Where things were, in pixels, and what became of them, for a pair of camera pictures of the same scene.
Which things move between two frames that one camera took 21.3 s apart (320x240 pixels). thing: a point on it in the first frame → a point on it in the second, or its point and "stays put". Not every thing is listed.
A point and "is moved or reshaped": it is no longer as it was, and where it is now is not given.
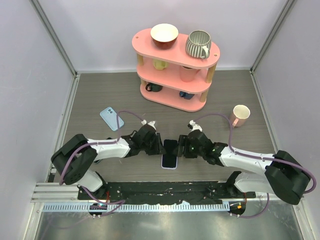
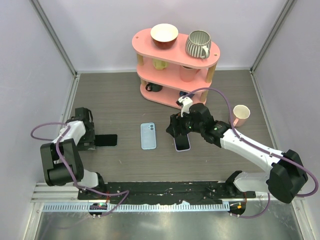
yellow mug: [159, 65] stays put
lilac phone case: [168, 168] is moved or reshaped
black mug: [151, 87] stays put
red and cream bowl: [164, 36] stays put
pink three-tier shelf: [170, 76] stays put
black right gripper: [183, 141] → [176, 120]
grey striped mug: [198, 44] stays put
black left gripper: [159, 148] → [80, 145]
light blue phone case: [110, 117] is moved or reshaped
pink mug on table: [239, 116] stays put
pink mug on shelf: [188, 75] stays put
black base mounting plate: [213, 192] stays put
